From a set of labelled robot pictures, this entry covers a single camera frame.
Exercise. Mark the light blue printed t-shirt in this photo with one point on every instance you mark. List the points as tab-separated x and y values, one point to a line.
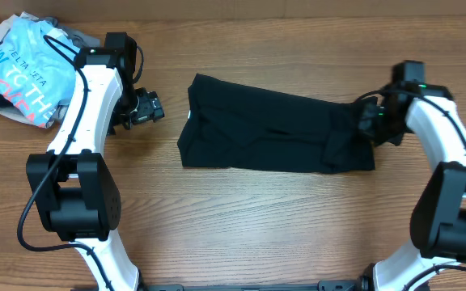
35	70

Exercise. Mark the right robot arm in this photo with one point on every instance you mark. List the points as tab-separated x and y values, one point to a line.
437	228

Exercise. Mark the grey folded garment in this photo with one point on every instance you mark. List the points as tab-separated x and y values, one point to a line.
78	38

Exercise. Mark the black t-shirt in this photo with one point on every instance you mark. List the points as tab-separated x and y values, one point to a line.
232	125

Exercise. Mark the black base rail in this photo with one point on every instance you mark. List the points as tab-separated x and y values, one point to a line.
324	285

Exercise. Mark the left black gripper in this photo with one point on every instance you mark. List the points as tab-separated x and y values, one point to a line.
150	107

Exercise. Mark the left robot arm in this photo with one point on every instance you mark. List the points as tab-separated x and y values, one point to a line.
75	202

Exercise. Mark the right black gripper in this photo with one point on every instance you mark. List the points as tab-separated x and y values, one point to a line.
365	113

